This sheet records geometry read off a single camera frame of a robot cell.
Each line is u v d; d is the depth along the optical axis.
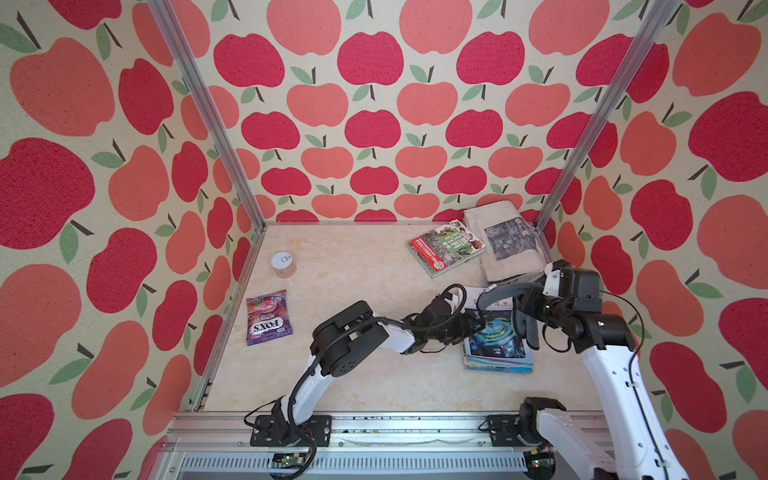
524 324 0.70
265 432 0.73
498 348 0.84
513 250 1.04
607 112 0.87
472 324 0.84
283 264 1.03
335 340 0.50
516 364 0.82
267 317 0.93
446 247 1.11
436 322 0.73
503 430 0.73
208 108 0.87
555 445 0.58
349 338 0.56
